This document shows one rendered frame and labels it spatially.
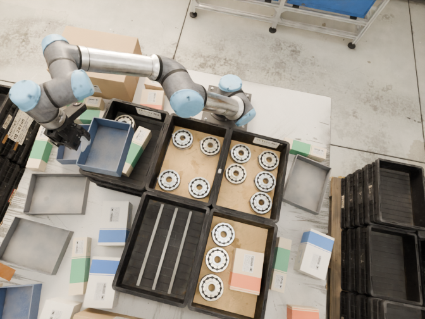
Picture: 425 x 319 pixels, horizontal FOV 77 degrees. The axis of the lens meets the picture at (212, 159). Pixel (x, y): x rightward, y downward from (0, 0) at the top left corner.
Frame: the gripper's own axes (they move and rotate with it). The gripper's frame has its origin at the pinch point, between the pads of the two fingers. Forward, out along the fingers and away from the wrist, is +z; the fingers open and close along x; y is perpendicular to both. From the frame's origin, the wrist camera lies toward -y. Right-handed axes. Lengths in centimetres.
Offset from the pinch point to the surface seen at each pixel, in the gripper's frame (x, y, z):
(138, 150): 11.2, -8.9, 24.0
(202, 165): 41, -10, 33
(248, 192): 66, -2, 35
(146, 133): 12.1, -18.3, 24.1
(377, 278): 154, 21, 88
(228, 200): 57, 4, 34
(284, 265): 88, 27, 44
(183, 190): 35.0, 4.1, 32.1
